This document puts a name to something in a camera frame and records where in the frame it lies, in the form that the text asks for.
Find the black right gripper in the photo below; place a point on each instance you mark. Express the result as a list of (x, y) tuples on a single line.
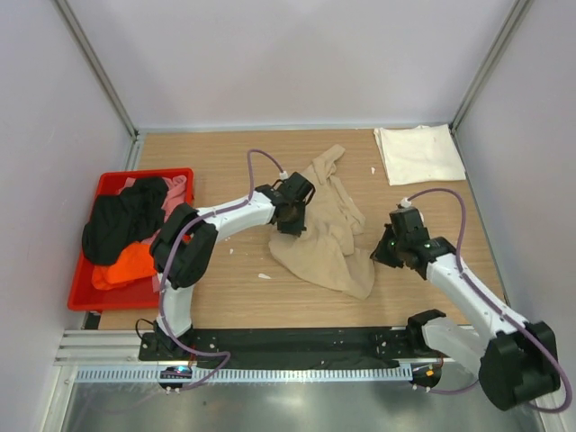
[(380, 253)]

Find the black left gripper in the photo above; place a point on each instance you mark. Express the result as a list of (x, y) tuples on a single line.
[(297, 228)]

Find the beige t shirt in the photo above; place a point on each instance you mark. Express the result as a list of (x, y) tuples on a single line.
[(325, 254)]

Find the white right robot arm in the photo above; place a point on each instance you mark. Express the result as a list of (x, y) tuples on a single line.
[(513, 360)]

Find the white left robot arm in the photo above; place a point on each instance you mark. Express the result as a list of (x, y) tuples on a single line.
[(183, 248)]

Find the folded white t shirt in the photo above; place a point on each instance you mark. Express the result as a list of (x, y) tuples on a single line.
[(419, 155)]

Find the pink t shirt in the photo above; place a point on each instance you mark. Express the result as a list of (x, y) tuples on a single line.
[(177, 189)]

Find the black t shirt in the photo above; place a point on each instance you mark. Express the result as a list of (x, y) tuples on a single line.
[(118, 220)]

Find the orange t shirt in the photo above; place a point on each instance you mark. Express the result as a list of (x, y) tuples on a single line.
[(133, 264)]

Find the red plastic bin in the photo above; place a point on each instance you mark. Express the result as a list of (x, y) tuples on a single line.
[(139, 295)]

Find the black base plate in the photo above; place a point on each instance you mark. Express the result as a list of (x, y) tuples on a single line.
[(306, 347)]

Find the slotted cable duct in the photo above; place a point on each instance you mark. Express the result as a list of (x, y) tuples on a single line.
[(182, 374)]

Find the aluminium rail profile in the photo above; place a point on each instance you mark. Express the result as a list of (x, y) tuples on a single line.
[(98, 347)]

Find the left aluminium frame post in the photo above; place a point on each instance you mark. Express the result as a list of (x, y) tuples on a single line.
[(91, 58)]

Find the aluminium frame post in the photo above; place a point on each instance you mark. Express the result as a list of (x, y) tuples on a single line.
[(504, 36), (91, 58)]

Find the right aluminium frame post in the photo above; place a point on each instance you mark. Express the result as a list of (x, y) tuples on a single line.
[(504, 36)]

